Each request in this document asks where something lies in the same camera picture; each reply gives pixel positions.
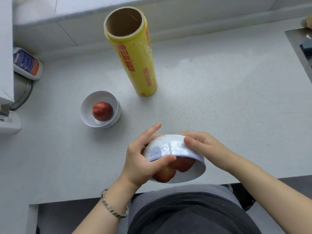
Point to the person's left hand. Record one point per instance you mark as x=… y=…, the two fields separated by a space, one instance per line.
x=136 y=165

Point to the person's right hand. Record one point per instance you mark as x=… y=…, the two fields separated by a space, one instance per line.
x=212 y=151

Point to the person's left thumb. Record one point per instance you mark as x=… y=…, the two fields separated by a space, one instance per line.
x=163 y=162

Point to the person's left middle finger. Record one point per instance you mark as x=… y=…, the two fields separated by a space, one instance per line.
x=156 y=138

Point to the person's right thumb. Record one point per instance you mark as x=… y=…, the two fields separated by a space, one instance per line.
x=193 y=145

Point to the clear cling film sheet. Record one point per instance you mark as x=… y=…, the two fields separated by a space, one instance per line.
x=170 y=146

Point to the white bowl with blue rim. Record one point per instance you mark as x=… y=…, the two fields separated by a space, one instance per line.
x=187 y=175

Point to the person's left forearm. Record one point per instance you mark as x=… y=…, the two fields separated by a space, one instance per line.
x=107 y=212

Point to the person's right forearm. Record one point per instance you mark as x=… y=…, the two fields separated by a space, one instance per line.
x=275 y=194

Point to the red fruit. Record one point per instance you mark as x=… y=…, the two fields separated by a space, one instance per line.
x=184 y=164
x=102 y=111
x=164 y=174

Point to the person's grey trousers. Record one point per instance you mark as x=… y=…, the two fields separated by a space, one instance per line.
x=175 y=190

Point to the person's black shirt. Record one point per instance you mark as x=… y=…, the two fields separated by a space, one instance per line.
x=192 y=214

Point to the person's black shoe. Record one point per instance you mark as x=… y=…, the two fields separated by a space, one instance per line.
x=243 y=196

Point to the plain white bowl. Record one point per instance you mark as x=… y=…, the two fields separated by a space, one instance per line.
x=86 y=114

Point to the yellow cling film roll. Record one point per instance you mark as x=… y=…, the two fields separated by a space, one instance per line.
x=136 y=60

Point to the round metal lid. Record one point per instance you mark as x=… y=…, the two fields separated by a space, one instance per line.
x=23 y=91

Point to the stainless steel sink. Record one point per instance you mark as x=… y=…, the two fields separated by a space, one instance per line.
x=296 y=43

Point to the white appliance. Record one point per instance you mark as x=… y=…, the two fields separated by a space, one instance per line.
x=9 y=123

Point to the dark blue sponge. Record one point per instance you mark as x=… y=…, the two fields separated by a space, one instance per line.
x=306 y=48

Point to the white bottle with blue label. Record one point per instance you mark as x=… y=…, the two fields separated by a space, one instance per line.
x=26 y=63

